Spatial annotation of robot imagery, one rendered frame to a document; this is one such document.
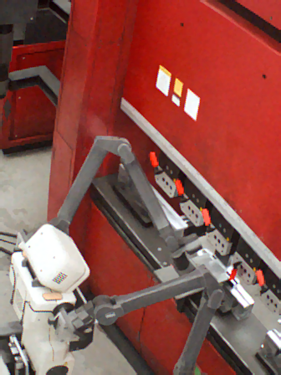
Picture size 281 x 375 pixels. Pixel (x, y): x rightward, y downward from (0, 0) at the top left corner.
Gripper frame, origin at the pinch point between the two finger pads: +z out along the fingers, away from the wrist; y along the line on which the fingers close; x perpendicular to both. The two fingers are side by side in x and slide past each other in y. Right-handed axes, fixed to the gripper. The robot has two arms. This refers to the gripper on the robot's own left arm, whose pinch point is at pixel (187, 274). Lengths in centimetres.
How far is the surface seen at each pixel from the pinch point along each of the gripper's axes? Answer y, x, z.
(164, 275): 5.6, 7.5, -1.0
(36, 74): 143, -1, -18
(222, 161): 13.1, -33.9, -31.6
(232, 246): -3.1, -21.0, -2.4
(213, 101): 25, -44, -50
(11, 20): 104, 1, -84
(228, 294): -12.1, -10.1, 14.6
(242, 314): -23.8, -9.3, 16.9
